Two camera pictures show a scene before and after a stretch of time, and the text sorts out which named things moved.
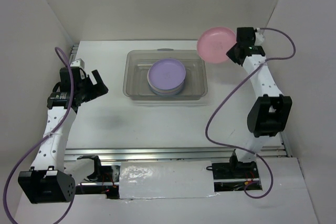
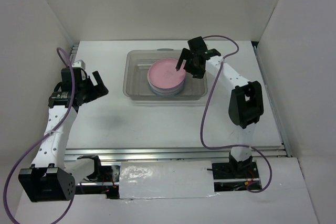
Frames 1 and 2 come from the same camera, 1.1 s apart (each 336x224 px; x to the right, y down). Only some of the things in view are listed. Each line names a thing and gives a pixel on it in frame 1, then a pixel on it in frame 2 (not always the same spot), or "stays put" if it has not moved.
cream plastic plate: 166,93 stays put
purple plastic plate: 167,74 -> 162,91
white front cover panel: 191,179 stays put
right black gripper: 230,54 -> 198,73
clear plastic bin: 137,63 stays put
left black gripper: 100,88 stays put
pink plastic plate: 213,43 -> 163,73
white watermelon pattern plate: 167,94 stays put
